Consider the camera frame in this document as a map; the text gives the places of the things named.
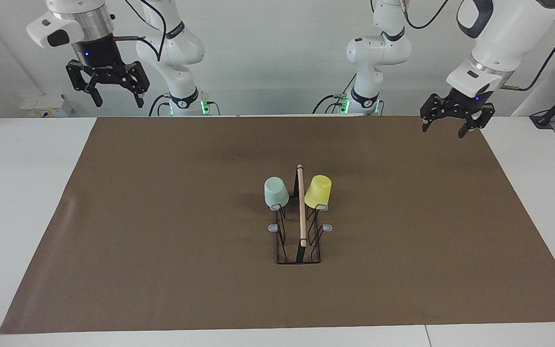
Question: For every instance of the brown table mat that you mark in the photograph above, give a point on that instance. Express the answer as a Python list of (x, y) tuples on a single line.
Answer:
[(162, 270)]

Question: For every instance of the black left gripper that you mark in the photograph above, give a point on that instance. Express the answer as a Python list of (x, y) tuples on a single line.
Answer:
[(465, 102)]

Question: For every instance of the pale green plastic cup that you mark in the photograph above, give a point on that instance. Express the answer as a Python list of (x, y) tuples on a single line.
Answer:
[(276, 195)]

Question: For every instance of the yellow plastic cup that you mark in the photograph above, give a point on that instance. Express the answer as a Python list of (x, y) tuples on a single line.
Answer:
[(318, 193)]

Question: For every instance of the white box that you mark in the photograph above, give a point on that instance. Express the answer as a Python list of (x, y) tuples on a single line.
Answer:
[(44, 105)]

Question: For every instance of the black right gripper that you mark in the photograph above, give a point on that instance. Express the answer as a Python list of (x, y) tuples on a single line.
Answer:
[(97, 60)]

